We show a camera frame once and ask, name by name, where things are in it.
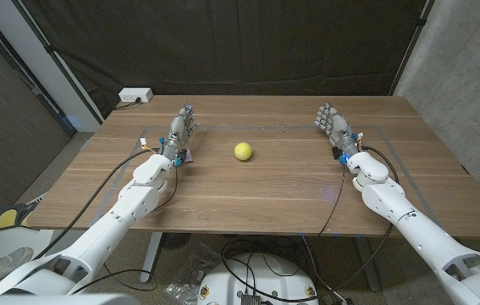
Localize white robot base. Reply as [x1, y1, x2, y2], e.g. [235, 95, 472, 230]
[196, 252, 320, 305]

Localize black power strip cord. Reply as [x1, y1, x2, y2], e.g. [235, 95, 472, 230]
[114, 97, 142, 111]

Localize yellow tennis ball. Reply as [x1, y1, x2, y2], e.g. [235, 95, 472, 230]
[234, 141, 254, 162]

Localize clear plastic bag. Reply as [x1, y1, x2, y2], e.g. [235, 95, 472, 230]
[165, 243, 223, 305]

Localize yellow foot pedal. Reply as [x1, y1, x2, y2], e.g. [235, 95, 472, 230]
[0, 202, 40, 233]

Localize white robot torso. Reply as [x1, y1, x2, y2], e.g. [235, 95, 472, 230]
[0, 293, 140, 305]

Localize black floor cables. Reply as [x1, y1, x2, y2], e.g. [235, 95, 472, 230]
[221, 236, 350, 305]

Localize white table leg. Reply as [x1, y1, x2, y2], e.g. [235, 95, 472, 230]
[139, 231, 163, 284]

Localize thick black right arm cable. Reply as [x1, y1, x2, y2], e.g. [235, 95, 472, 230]
[340, 146, 400, 293]

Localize grey table leg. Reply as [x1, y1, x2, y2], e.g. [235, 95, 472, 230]
[354, 236, 381, 292]

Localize white power strip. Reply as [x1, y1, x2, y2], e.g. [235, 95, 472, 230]
[118, 87, 154, 104]

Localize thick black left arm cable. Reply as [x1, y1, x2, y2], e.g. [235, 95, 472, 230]
[32, 147, 163, 260]

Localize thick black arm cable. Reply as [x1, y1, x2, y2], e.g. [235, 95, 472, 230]
[32, 147, 163, 260]
[340, 146, 400, 293]

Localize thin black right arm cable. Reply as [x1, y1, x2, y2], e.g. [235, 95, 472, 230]
[317, 164, 346, 237]

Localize black backdrop stand pole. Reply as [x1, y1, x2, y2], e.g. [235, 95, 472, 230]
[10, 0, 106, 125]
[389, 0, 436, 97]

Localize grey sneaker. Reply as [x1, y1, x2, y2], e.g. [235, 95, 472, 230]
[0, 247, 34, 290]

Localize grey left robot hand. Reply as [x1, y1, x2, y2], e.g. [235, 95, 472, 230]
[161, 103, 200, 161]

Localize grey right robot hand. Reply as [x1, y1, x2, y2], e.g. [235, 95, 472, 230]
[313, 101, 360, 158]

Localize grey tape outline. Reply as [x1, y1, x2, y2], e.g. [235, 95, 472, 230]
[89, 124, 448, 236]

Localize black backdrop curtain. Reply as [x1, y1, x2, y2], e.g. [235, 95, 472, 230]
[19, 0, 429, 120]

